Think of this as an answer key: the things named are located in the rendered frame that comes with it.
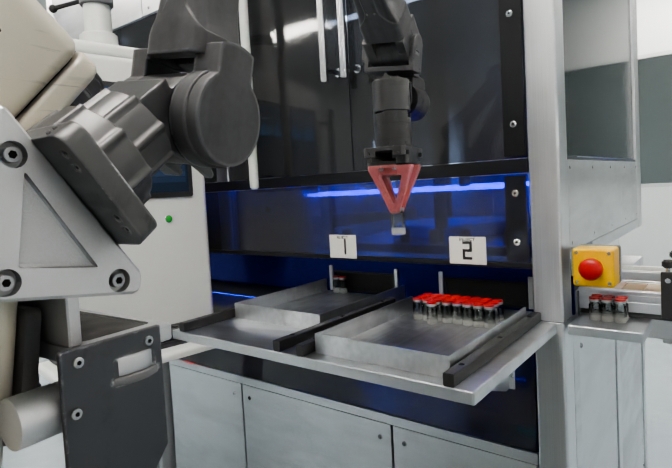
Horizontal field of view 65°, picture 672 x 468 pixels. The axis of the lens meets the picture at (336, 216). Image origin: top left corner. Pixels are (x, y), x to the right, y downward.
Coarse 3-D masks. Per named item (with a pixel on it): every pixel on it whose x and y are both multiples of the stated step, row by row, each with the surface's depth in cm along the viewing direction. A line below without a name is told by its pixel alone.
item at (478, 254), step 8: (456, 240) 115; (464, 240) 114; (472, 240) 112; (480, 240) 111; (456, 248) 115; (464, 248) 114; (472, 248) 113; (480, 248) 112; (456, 256) 115; (472, 256) 113; (480, 256) 112; (480, 264) 112
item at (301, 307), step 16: (288, 288) 137; (304, 288) 142; (320, 288) 147; (400, 288) 132; (240, 304) 121; (256, 304) 128; (272, 304) 132; (288, 304) 133; (304, 304) 132; (320, 304) 131; (336, 304) 130; (352, 304) 116; (368, 304) 120; (256, 320) 118; (272, 320) 115; (288, 320) 112; (304, 320) 109; (320, 320) 107
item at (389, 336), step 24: (384, 312) 110; (408, 312) 118; (336, 336) 90; (360, 336) 101; (384, 336) 100; (408, 336) 99; (432, 336) 98; (456, 336) 98; (480, 336) 86; (360, 360) 87; (384, 360) 84; (408, 360) 81; (432, 360) 79; (456, 360) 79
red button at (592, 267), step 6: (588, 258) 97; (582, 264) 96; (588, 264) 95; (594, 264) 95; (600, 264) 95; (582, 270) 96; (588, 270) 95; (594, 270) 95; (600, 270) 95; (582, 276) 96; (588, 276) 96; (594, 276) 95; (600, 276) 96
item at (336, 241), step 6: (330, 240) 137; (336, 240) 135; (342, 240) 134; (348, 240) 133; (354, 240) 132; (330, 246) 137; (336, 246) 136; (342, 246) 134; (348, 246) 133; (354, 246) 132; (330, 252) 137; (336, 252) 136; (342, 252) 135; (348, 252) 133; (354, 252) 132; (354, 258) 132
